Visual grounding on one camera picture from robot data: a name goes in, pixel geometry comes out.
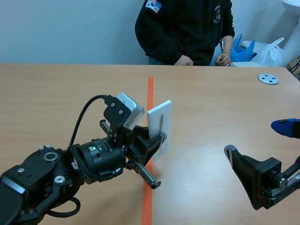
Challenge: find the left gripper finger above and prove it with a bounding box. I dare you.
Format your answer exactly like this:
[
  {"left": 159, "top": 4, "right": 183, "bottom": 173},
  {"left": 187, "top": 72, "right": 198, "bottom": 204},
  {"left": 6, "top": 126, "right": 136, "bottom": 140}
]
[{"left": 129, "top": 126, "right": 168, "bottom": 165}]

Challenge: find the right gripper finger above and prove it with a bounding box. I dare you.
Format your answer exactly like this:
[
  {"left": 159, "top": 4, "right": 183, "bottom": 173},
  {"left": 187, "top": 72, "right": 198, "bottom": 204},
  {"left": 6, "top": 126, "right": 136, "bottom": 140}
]
[
  {"left": 270, "top": 118, "right": 300, "bottom": 139},
  {"left": 224, "top": 144, "right": 282, "bottom": 210}
]

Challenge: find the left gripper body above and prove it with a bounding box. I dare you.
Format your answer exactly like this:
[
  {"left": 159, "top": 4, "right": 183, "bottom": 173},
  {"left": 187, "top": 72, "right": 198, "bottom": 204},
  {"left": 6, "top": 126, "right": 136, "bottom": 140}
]
[{"left": 74, "top": 94, "right": 162, "bottom": 189}]

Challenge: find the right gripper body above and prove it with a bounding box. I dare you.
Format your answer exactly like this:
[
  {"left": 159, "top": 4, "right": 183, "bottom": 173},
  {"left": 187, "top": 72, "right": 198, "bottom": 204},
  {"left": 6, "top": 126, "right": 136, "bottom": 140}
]
[{"left": 260, "top": 155, "right": 300, "bottom": 207}]

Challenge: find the leaf picture card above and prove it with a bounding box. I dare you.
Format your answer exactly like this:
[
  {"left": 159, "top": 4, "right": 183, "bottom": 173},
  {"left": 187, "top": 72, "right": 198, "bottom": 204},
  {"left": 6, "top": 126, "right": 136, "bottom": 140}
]
[{"left": 147, "top": 99, "right": 173, "bottom": 161}]

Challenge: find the person's left hand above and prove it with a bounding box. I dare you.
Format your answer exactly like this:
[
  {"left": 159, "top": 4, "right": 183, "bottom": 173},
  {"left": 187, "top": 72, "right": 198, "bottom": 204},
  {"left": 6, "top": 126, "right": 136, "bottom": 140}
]
[{"left": 216, "top": 52, "right": 232, "bottom": 67}]

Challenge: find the person's right hand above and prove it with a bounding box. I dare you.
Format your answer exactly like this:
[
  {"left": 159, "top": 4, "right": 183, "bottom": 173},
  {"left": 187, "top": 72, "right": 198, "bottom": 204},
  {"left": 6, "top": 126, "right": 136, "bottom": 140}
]
[{"left": 175, "top": 55, "right": 194, "bottom": 67}]

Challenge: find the white plastic bag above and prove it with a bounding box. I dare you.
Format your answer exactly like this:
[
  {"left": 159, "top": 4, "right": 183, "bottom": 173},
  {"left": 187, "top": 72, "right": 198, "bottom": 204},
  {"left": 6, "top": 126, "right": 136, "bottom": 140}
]
[{"left": 250, "top": 37, "right": 286, "bottom": 68}]

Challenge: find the blue plastic bag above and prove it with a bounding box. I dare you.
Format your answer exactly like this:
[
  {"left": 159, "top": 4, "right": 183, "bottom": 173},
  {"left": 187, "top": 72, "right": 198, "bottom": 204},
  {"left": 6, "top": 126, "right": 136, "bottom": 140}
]
[{"left": 231, "top": 34, "right": 258, "bottom": 63}]

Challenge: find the person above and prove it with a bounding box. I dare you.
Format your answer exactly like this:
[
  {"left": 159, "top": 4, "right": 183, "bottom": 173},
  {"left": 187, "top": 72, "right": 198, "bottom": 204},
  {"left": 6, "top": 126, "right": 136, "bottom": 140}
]
[{"left": 135, "top": 0, "right": 236, "bottom": 67}]

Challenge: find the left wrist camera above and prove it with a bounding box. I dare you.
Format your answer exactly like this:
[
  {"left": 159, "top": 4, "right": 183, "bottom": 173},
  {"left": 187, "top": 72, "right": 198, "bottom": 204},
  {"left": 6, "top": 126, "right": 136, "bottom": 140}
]
[{"left": 116, "top": 92, "right": 145, "bottom": 130}]

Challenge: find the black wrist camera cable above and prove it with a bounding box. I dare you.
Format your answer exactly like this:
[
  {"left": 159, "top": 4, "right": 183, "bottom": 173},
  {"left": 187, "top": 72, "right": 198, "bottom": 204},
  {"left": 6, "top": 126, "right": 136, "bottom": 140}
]
[{"left": 68, "top": 94, "right": 111, "bottom": 150}]

